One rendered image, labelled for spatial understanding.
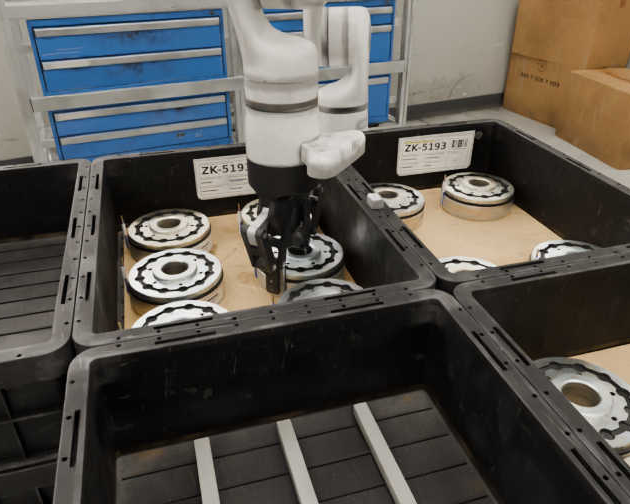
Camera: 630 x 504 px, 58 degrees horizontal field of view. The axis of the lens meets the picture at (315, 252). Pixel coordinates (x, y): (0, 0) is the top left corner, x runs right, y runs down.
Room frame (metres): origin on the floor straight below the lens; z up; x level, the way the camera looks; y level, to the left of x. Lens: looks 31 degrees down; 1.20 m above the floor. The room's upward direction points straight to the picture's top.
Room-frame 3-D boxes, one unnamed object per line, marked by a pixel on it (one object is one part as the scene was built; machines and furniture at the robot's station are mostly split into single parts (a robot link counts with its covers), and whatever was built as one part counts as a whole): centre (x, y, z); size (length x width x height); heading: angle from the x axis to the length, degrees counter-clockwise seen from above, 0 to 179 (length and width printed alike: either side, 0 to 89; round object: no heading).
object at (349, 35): (0.98, -0.05, 0.99); 0.09 x 0.09 x 0.17; 87
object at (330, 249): (0.57, 0.02, 0.86); 0.10 x 0.10 x 0.01
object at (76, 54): (2.30, 0.70, 0.60); 0.72 x 0.03 x 0.56; 114
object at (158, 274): (0.53, 0.15, 0.86); 0.05 x 0.05 x 0.01
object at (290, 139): (0.54, 0.02, 1.02); 0.11 x 0.09 x 0.06; 62
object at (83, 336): (0.55, 0.09, 0.92); 0.40 x 0.30 x 0.02; 16
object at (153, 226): (0.64, 0.18, 0.86); 0.05 x 0.05 x 0.01
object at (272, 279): (0.51, 0.05, 0.87); 0.03 x 0.01 x 0.05; 152
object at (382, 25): (2.63, -0.03, 0.60); 0.72 x 0.03 x 0.56; 114
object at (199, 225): (0.64, 0.18, 0.86); 0.10 x 0.10 x 0.01
